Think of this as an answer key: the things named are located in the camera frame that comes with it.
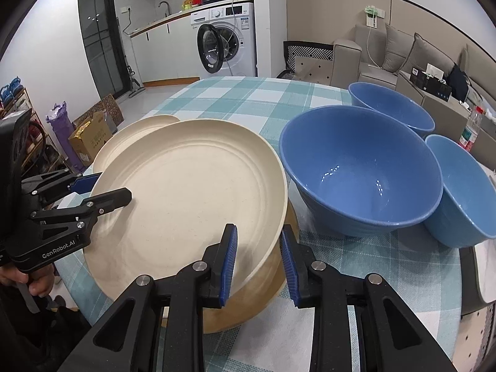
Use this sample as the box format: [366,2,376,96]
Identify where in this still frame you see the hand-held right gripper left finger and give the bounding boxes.
[58,223,239,372]

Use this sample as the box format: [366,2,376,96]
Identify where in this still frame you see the white washing machine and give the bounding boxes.
[190,2,257,77]

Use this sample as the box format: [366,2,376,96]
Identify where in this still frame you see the white lower kitchen cabinets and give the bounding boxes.
[130,11,200,88]

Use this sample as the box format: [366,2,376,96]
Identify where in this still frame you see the plastic water bottle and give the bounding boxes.
[459,105,486,153]

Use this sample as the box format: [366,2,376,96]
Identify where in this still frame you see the open cardboard box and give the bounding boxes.
[69,110,113,167]

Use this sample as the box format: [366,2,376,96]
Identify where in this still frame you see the white dotted floor mat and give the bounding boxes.
[451,310,494,372]

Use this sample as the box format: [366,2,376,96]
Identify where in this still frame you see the wooden shoe rack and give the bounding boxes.
[0,85,51,179]

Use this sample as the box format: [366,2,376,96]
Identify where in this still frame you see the person's left hand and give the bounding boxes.
[0,263,59,299]

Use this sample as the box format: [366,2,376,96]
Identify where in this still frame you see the purple bag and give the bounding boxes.
[46,101,84,173]

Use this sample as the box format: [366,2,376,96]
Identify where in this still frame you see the marble coffee table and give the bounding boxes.
[459,236,496,318]

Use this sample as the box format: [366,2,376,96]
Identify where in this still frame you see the blue bowl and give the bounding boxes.
[279,105,443,238]
[422,134,496,249]
[348,82,436,138]

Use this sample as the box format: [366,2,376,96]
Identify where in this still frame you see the grey sofa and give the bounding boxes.
[334,23,496,101]

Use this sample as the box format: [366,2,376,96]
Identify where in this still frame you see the black white patterned chair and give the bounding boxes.
[276,41,334,86]

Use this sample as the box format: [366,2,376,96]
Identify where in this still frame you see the person's left forearm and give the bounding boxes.
[0,287,91,372]

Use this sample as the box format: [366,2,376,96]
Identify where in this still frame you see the shoe rack with shoes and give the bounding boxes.
[0,77,51,175]

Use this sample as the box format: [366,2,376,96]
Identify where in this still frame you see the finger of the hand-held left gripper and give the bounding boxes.
[30,187,133,241]
[21,168,103,206]

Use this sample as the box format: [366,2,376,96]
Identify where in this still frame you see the black glass door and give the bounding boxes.
[77,0,130,95]

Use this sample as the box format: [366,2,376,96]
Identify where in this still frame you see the wall socket with green charger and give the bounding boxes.
[364,5,385,28]

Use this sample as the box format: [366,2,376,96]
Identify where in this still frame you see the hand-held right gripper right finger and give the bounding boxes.
[280,224,460,372]

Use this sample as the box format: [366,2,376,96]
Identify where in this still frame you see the black bag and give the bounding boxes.
[447,64,471,101]

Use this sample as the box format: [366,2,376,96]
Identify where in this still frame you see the grey pillow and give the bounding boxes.
[382,23,415,73]
[401,33,456,76]

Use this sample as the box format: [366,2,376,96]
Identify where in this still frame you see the grey side cabinet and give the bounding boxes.
[395,70,496,171]

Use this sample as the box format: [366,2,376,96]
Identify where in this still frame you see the black box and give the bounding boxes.
[410,68,453,99]

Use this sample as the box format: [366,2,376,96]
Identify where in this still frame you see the cream plate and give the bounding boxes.
[82,120,289,303]
[93,114,181,173]
[201,205,300,334]

